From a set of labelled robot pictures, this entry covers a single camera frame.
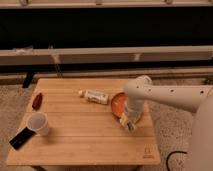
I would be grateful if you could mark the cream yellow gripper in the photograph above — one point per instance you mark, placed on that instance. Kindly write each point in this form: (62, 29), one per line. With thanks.
(124, 121)

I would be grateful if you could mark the white sponge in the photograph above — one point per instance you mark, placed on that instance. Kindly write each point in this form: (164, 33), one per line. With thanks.
(131, 126)

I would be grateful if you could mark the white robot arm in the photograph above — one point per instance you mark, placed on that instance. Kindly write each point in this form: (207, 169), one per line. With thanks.
(197, 99)

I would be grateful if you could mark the orange ceramic bowl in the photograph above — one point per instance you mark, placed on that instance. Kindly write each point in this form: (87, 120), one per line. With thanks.
(117, 104)

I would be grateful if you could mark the white lying bottle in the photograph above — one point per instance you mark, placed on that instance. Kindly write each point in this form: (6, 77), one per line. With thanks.
(94, 96)

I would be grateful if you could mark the wooden folding table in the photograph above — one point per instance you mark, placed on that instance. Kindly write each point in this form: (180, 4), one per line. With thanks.
(83, 133)

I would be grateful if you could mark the white plastic cup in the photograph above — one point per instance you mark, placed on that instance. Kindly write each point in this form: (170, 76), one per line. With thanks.
(38, 122)

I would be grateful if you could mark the dark red small object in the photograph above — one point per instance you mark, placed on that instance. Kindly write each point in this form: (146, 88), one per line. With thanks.
(37, 101)

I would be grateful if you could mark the black rectangular remote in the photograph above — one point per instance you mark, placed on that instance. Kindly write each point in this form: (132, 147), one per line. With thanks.
(21, 138)

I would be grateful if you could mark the long grey wall rail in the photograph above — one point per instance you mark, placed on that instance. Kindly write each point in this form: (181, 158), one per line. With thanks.
(30, 56)

